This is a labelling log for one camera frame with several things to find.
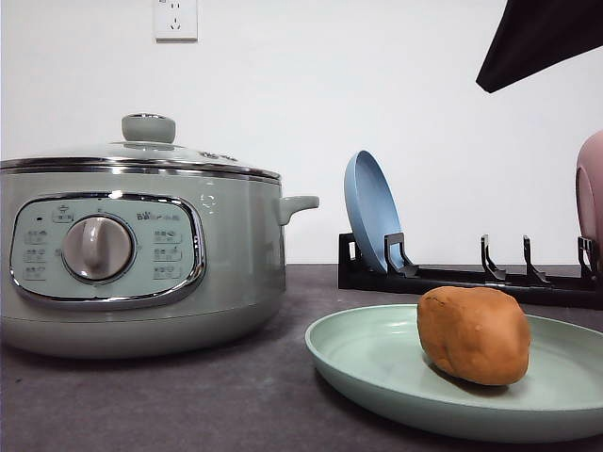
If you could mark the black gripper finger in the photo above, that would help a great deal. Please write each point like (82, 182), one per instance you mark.
(534, 35)

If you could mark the brown potato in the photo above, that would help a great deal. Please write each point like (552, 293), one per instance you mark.
(475, 333)

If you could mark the green plate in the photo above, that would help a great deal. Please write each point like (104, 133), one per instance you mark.
(373, 359)

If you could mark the glass steamer lid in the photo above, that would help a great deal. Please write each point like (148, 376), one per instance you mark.
(148, 144)

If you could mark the pink plate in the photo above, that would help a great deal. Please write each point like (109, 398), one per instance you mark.
(589, 194)

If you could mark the blue plate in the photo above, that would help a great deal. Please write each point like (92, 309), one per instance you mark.
(371, 209)

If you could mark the green electric steamer pot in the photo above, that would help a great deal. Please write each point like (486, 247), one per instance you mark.
(122, 261)

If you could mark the black dish rack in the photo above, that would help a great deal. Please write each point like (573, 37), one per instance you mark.
(534, 285)

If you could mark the white wall socket left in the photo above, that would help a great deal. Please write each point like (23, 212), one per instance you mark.
(176, 21)

